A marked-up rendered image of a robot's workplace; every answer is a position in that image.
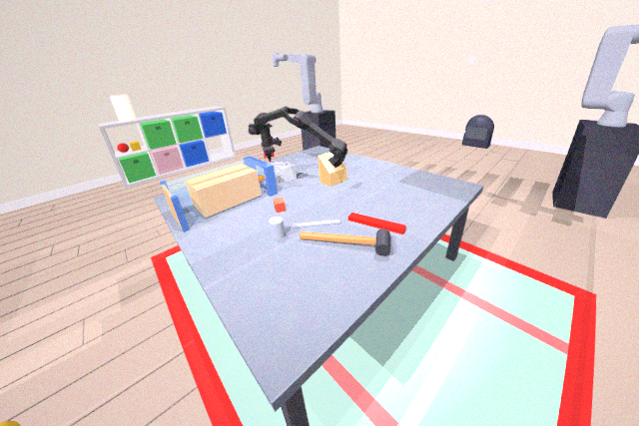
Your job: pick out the mallet with wooden handle and black head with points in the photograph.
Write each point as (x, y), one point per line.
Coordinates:
(381, 241)

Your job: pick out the red flat bar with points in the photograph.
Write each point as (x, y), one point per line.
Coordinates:
(379, 223)

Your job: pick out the white cylinder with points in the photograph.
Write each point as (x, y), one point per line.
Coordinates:
(277, 227)

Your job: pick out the white flat bar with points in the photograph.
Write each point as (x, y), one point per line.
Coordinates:
(315, 223)

